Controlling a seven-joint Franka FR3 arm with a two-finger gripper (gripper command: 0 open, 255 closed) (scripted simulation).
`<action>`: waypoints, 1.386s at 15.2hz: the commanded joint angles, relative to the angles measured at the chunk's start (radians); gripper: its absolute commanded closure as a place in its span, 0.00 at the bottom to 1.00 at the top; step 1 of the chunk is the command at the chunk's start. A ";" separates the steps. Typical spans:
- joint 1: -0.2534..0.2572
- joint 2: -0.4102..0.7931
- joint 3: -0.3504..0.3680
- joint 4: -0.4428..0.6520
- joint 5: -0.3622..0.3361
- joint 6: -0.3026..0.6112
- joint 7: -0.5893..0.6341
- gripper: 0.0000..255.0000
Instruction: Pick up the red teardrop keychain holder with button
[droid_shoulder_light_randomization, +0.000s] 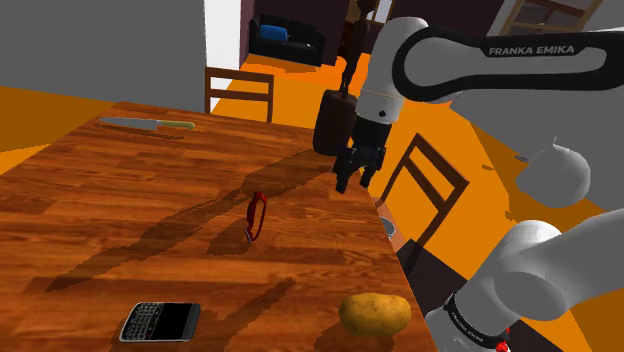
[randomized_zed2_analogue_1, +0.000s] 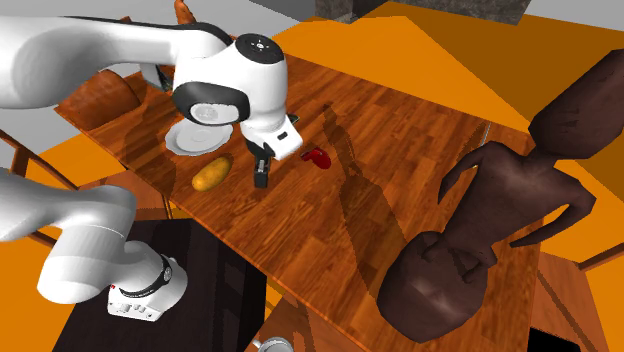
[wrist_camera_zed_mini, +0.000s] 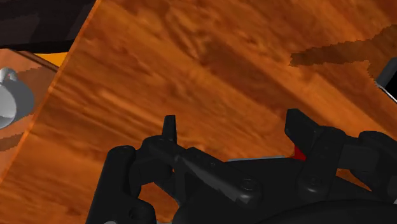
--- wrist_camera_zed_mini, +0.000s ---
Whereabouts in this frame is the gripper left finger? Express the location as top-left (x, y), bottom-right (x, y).
top-left (86, 115), bottom-right (263, 224)

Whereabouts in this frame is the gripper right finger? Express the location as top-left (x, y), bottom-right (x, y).
top-left (284, 108), bottom-right (397, 203)

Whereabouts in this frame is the orange wooden chest of drawers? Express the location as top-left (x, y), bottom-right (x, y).
top-left (0, 0), bottom-right (397, 224)

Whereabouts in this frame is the black flat device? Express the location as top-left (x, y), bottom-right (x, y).
top-left (368, 57), bottom-right (397, 104)

